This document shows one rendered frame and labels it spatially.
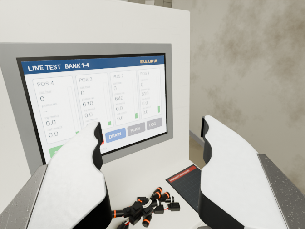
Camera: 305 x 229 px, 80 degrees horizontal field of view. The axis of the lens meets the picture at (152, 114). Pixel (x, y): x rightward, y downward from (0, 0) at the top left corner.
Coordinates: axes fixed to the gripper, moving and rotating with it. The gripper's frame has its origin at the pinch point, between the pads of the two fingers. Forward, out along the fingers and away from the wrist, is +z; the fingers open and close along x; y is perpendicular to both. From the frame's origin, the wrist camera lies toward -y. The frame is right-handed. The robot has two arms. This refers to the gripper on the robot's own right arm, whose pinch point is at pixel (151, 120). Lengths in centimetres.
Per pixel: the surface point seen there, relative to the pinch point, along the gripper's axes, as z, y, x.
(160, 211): 25, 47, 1
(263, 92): 146, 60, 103
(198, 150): 182, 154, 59
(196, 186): 36, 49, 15
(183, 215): 25, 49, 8
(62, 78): 32.7, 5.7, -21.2
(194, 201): 29, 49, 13
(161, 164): 43, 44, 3
